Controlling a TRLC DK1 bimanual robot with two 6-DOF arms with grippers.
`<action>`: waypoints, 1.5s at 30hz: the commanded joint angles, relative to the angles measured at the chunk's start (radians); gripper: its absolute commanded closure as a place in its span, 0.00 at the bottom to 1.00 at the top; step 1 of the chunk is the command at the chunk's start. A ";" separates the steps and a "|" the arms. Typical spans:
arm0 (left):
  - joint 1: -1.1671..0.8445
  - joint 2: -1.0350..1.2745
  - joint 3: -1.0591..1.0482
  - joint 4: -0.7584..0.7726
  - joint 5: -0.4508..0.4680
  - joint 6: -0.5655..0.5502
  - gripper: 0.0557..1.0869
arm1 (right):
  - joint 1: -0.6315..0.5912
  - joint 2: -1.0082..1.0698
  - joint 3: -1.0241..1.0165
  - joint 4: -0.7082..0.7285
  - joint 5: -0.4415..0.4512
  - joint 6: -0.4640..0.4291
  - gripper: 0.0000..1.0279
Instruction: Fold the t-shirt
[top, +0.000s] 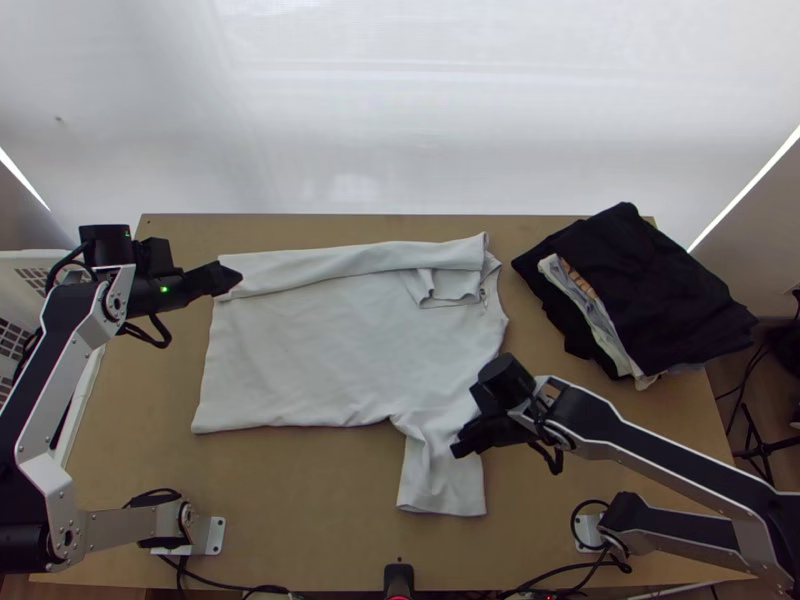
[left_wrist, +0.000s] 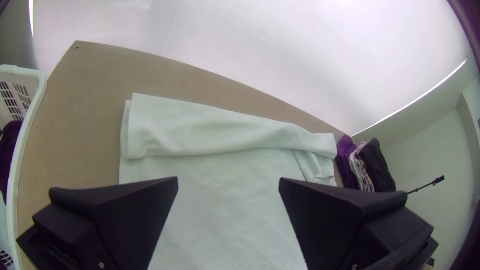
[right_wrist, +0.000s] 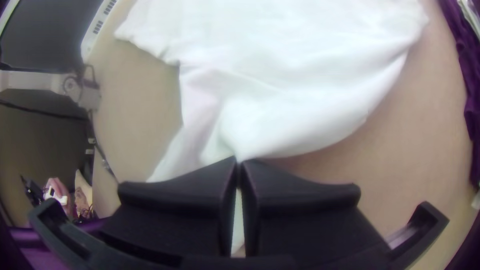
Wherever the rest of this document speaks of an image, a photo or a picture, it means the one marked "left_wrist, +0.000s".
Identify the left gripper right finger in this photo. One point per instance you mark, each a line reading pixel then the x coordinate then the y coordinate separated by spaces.
pixel 345 228

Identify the white t-shirt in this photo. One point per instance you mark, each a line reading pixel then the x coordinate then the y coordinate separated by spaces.
pixel 225 206

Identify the white laundry basket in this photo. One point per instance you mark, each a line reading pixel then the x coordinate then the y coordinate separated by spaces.
pixel 18 71

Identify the black tripod stand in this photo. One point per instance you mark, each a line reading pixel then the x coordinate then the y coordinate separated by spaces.
pixel 437 180

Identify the pile of folded clothes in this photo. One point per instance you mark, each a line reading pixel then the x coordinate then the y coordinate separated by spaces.
pixel 375 165

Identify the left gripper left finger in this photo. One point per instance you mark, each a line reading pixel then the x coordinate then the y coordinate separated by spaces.
pixel 112 225

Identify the dark garment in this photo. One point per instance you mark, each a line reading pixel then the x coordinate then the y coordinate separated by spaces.
pixel 9 150

